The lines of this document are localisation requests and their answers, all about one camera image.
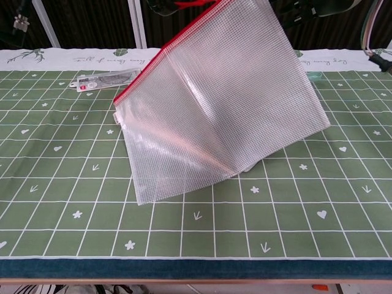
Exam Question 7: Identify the clear mesh zipper pouch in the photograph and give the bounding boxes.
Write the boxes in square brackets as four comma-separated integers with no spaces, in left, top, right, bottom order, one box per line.
[113,0,332,206]

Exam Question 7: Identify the green checked tablecloth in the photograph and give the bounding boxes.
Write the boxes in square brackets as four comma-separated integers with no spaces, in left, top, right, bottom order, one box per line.
[0,47,392,262]

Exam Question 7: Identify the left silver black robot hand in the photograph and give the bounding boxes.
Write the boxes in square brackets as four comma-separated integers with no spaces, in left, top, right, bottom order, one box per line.
[146,0,185,17]

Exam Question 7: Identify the packaged ruler set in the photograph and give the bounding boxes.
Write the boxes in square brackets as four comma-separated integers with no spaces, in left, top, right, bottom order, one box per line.
[69,69,143,93]

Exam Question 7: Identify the white aluminium frame post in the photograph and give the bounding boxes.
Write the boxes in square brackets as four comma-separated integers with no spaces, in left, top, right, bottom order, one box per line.
[32,0,62,49]
[126,0,146,49]

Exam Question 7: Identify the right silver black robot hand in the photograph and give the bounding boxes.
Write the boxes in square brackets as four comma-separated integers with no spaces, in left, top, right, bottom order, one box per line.
[287,0,353,25]

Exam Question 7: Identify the coloured ribbon cable bundle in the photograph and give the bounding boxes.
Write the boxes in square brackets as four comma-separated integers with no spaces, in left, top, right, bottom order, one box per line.
[360,0,392,74]

